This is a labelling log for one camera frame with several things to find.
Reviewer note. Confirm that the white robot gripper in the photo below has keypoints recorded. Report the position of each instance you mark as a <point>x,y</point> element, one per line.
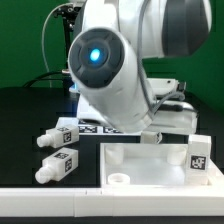
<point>173,117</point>

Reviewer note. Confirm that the white square table top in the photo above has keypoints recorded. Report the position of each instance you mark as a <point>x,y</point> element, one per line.
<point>134,164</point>

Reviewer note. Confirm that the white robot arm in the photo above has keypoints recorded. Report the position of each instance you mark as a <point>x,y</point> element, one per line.
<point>112,37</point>

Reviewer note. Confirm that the paper sheet with markers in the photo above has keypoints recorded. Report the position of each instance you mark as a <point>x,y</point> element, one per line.
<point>87,129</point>

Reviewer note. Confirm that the white L-shaped fence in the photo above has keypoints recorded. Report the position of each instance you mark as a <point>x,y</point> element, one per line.
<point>108,200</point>

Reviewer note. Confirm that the black camera on stand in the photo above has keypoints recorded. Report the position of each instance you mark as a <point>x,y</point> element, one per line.
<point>68,12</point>

